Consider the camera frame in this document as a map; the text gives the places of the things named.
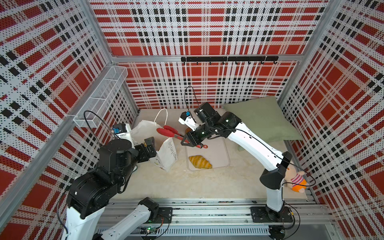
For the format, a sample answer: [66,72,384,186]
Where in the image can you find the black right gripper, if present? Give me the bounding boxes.
[181,121,216,146]

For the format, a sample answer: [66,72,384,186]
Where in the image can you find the striped croissant bread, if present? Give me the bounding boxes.
[189,155,213,169]

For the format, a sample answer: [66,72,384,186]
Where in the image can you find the white paper gift bag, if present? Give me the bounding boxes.
[131,109,178,172]

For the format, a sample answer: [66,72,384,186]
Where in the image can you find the red silicone metal tongs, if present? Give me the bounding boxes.
[157,126,208,149]

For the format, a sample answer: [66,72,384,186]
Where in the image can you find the beige plastic tray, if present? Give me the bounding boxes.
[186,138,230,172]

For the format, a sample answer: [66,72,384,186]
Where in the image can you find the green cushion pillow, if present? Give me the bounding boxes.
[224,96,303,143]

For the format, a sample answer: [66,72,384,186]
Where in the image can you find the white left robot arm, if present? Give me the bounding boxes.
[63,137,159,240]

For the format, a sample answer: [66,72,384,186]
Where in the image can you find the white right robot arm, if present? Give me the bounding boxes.
[179,103,292,221]

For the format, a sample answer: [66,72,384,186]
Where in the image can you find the green circuit board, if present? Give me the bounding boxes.
[140,227,158,235]

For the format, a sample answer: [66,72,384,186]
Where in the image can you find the small plush doll toy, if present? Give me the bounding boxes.
[285,164,308,193]

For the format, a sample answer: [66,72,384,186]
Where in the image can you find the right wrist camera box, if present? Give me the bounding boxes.
[179,112,199,131]

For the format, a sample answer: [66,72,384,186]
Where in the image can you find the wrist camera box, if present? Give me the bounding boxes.
[179,112,199,131]
[112,123,134,146]

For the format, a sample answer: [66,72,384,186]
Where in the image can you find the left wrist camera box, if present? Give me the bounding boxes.
[112,123,134,146]

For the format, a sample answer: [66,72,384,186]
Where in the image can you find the white wire mesh basket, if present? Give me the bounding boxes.
[74,66,128,129]

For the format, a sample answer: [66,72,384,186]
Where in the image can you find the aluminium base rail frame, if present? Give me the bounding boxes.
[98,197,343,240]

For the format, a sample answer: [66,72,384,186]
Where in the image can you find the black wall hook rail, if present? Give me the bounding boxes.
[181,56,279,64]

